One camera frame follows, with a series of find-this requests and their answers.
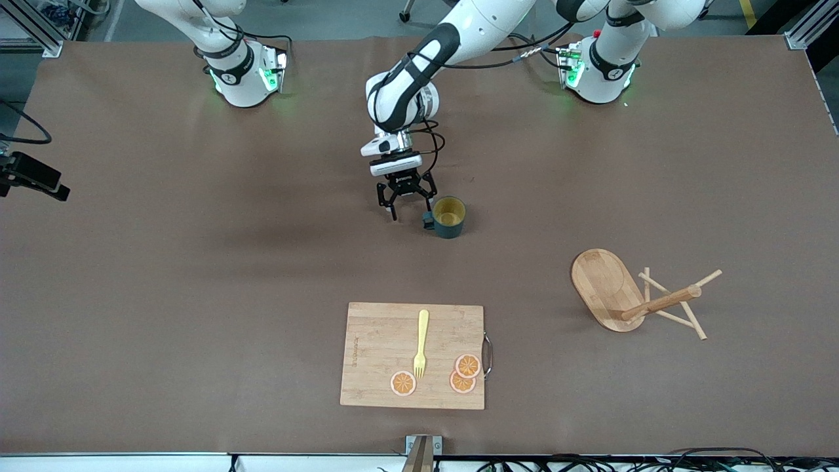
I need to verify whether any teal mug with yellow inside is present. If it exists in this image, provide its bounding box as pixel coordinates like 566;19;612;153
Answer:
421;195;467;239

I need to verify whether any grey metal bracket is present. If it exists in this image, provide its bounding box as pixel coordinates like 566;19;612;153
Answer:
405;435;442;472

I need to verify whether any aluminium frame profile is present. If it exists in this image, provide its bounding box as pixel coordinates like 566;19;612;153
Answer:
785;0;839;50
0;0;66;58

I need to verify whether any black right arm wrist cable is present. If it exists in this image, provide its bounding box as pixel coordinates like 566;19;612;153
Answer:
0;98;52;155

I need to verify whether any wooden mug tree rack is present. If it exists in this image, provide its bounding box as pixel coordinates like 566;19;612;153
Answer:
570;248;723;342

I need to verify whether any black right arm base cable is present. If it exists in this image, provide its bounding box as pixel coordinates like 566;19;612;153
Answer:
193;0;292;63

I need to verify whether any black cable bundle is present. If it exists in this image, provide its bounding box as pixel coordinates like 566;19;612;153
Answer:
475;448;839;472

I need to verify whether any yellow plastic fork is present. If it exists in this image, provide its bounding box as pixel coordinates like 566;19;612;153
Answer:
413;309;430;380

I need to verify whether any black left arm wrist cable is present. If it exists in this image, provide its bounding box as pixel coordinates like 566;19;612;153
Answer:
403;23;577;178

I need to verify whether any black arm wrist cable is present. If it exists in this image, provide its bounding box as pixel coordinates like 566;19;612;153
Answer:
403;23;577;178
0;98;52;155

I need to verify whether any white table edge rail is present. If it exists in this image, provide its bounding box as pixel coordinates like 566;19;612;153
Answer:
0;452;839;472

